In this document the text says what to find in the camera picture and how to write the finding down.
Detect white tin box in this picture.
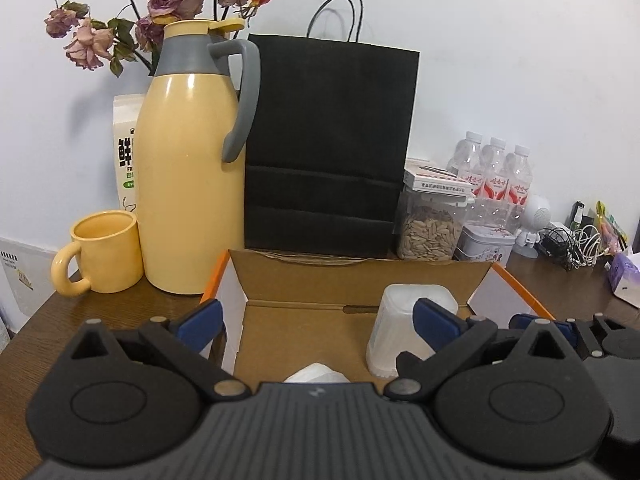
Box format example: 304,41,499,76
457,223,516,267

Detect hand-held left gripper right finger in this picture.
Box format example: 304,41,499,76
382,298,573,403

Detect clear jar of seeds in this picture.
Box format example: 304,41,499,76
396,187,476,262

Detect white board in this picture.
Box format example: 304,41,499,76
0,235,63,333

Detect colourful snack packets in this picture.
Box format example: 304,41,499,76
595,201,628,256

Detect translucent plastic container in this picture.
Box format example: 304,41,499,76
365,284,460,378

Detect yellow mug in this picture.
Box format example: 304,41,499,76
50,210,146,297

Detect white round gadget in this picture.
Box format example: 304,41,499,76
515,194,552,259

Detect white milk carton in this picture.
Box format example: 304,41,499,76
112,94,151,216

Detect white crumpled tissue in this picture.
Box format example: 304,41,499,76
284,361,351,385

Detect purple tissue pack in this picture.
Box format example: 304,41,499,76
609,251,640,306

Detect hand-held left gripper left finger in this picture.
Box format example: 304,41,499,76
70,299,252,403

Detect yellow thermos jug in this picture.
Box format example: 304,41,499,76
135,17,261,296

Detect black paper bag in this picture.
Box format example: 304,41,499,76
244,0,421,261

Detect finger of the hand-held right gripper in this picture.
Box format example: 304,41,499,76
509,313,588,358
585,312,640,358

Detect cardboard box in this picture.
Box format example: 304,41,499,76
200,249,556,386

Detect white and red box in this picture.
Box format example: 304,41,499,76
403,158,473,196

